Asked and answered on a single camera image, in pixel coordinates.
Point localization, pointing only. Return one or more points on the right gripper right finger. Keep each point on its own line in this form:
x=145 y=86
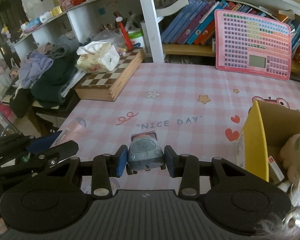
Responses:
x=186 y=167

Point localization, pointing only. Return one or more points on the green lidded white jar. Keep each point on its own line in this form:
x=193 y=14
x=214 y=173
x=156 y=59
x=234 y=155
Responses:
x=136 y=37

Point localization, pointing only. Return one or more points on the red pen with white cap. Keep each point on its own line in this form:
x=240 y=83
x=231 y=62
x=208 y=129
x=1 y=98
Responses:
x=119 y=21

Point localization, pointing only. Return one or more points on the wooden chess board box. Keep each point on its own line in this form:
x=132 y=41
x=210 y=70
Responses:
x=108 y=86

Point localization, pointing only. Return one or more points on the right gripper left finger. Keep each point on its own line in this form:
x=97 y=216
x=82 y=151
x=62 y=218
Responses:
x=107 y=166

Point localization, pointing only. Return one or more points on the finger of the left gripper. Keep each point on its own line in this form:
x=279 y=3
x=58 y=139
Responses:
x=42 y=143
x=52 y=156

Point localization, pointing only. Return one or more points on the floral tissue pack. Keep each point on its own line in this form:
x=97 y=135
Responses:
x=97 y=57

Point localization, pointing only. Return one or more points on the white bookshelf unit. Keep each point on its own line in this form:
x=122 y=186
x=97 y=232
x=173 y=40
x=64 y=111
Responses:
x=85 y=17

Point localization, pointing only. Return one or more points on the yellow cardboard box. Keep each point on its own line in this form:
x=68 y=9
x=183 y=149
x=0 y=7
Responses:
x=266 y=129

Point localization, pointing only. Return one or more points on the grey toy car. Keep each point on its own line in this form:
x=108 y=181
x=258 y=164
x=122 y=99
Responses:
x=144 y=153

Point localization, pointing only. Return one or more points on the pink plush pig toy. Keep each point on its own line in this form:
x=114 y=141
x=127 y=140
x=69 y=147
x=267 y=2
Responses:
x=290 y=156

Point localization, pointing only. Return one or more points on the pink checkered table mat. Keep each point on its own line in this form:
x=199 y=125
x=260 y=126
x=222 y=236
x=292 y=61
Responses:
x=198 y=110

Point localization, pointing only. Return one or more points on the pink tube with barcode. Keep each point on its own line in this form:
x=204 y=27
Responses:
x=73 y=131

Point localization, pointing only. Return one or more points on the pink keyboard learning toy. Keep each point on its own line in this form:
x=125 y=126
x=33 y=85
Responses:
x=252 y=44

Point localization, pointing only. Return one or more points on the pile of clothes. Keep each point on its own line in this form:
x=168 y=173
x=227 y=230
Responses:
x=45 y=76

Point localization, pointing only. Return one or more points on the row of blue books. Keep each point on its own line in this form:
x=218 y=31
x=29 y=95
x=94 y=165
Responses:
x=194 y=22

